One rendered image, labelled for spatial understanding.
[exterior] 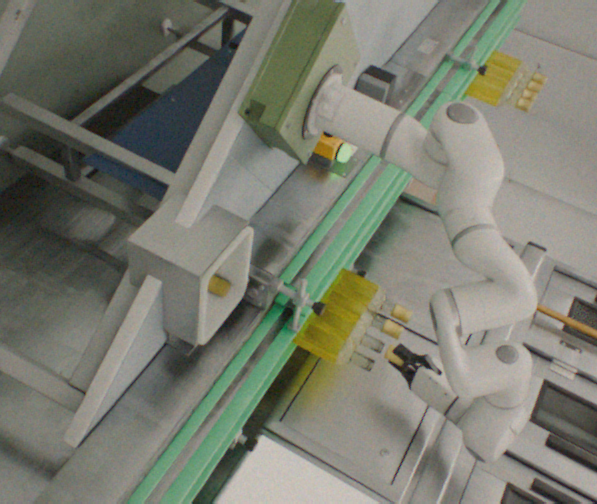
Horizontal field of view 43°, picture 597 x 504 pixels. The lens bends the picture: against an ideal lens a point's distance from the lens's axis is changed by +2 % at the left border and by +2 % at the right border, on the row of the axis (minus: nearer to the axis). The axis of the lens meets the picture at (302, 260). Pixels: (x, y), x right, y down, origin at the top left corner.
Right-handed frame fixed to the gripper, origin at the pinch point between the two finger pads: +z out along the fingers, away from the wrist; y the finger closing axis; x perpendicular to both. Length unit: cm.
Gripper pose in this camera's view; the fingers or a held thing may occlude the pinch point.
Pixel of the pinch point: (400, 357)
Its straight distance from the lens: 169.4
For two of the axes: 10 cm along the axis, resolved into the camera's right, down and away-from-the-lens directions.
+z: -7.2, -5.8, 3.7
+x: -6.8, 4.9, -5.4
